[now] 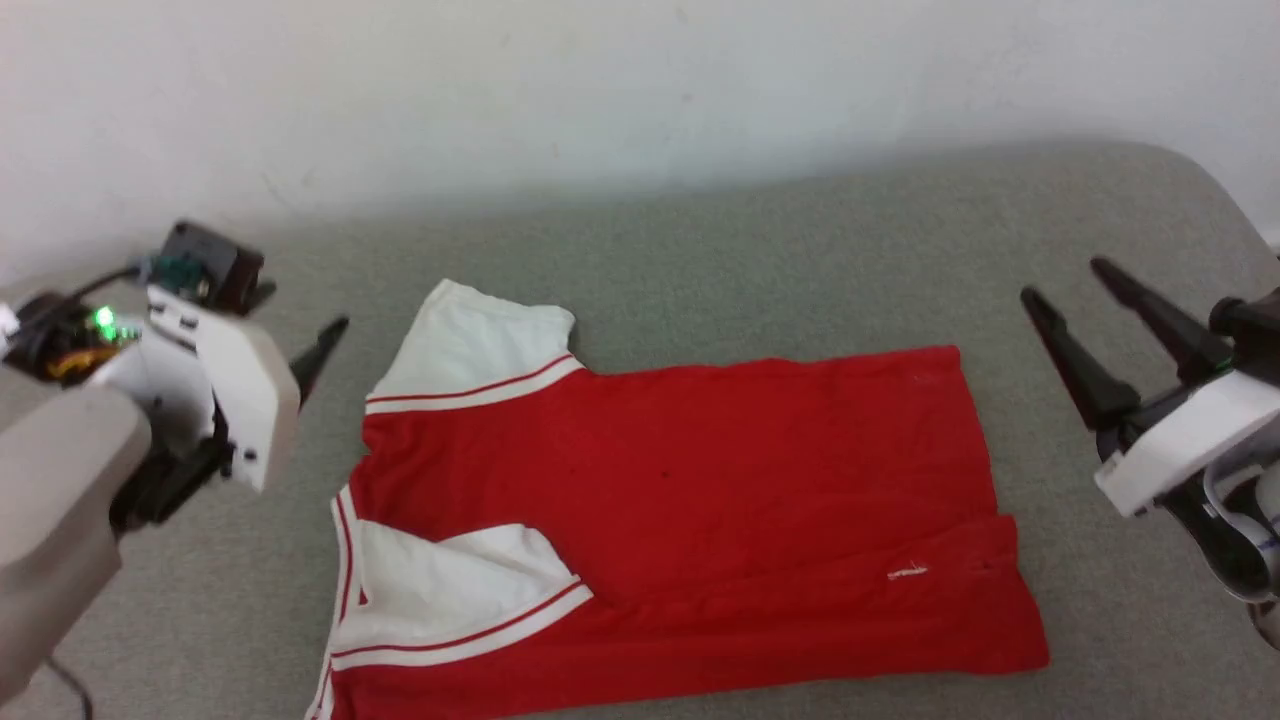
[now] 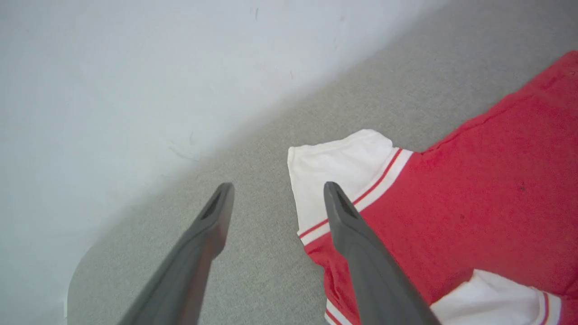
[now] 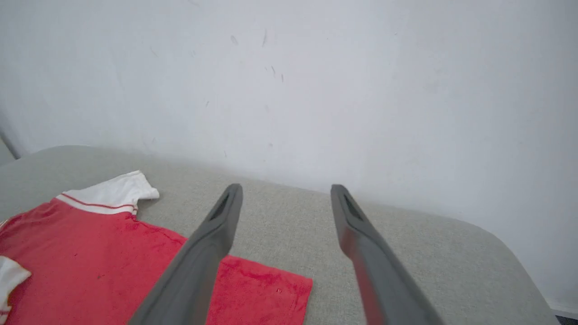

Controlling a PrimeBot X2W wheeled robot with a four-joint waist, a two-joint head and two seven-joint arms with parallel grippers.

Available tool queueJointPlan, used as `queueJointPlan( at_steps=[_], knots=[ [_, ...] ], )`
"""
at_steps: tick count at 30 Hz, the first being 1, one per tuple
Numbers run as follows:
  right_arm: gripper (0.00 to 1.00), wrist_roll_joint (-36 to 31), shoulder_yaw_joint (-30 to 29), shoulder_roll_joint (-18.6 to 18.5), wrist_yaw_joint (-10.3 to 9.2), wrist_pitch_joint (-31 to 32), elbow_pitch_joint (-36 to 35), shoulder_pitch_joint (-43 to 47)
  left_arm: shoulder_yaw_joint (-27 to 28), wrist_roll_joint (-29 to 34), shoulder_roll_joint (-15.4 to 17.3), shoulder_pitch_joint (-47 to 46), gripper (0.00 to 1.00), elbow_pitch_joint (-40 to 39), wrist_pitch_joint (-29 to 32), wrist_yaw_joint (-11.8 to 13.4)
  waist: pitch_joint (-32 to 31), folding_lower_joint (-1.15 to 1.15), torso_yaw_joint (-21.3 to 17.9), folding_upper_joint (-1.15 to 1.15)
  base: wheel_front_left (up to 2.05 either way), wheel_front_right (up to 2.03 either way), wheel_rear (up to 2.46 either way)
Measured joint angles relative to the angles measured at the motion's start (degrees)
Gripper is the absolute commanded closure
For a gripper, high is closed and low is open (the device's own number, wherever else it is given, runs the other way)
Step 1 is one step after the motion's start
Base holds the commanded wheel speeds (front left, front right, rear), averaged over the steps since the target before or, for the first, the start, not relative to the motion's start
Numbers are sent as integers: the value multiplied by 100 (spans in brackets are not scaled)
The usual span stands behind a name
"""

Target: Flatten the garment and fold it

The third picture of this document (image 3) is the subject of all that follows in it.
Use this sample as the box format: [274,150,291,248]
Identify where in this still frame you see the red and white garment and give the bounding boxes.
[0,170,313,325]

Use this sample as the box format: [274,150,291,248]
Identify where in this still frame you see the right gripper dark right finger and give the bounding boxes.
[331,184,445,325]

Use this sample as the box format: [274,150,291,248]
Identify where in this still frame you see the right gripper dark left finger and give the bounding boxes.
[129,183,243,325]

